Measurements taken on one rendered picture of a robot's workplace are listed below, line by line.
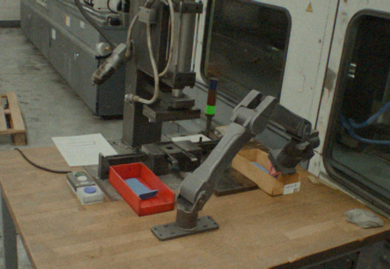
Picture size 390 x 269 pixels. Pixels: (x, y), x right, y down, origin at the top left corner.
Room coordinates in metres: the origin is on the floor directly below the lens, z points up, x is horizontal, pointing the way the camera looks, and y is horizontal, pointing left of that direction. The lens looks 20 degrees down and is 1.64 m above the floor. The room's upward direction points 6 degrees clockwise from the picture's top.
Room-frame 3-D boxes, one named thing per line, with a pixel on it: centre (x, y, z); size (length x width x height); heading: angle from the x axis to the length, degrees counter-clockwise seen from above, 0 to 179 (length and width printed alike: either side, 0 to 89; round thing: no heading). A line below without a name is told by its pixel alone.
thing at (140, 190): (1.43, 0.17, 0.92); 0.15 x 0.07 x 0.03; 39
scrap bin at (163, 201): (1.40, 0.16, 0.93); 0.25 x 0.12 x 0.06; 32
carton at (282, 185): (1.63, -0.28, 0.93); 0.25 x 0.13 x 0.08; 32
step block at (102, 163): (1.51, 0.28, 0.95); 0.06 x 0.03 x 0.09; 122
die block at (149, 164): (1.65, 0.08, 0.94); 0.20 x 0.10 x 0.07; 122
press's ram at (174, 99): (1.70, 0.13, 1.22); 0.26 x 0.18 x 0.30; 32
